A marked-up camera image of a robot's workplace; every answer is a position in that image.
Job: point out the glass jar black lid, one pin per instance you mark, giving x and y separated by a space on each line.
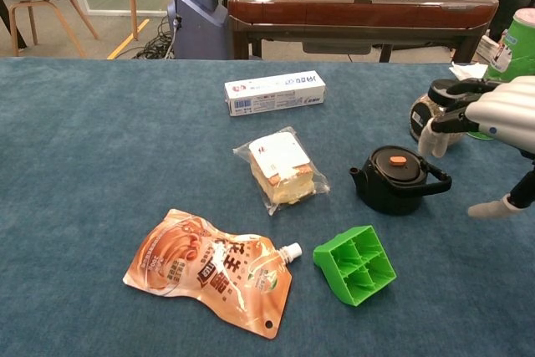
419 116

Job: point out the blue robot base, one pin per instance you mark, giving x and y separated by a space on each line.
196 27

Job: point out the blue table cloth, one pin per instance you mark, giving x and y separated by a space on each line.
83 164

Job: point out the wrapped sandwich cake package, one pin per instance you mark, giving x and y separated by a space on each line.
280 164

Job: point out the stack of papers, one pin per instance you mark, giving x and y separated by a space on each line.
489 49

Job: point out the white toothpaste box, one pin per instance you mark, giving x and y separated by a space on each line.
271 93

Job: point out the black bag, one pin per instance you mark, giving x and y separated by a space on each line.
507 10

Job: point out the green chips can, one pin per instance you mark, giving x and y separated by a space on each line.
518 47

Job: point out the orange spouted drink pouch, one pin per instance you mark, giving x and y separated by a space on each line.
209 277

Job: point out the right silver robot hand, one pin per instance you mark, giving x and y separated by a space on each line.
505 110

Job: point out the brown mahjong table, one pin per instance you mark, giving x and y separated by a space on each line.
355 14

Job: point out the green plastic grid block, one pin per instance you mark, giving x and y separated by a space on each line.
355 269

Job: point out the black round container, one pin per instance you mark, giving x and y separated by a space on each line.
393 190

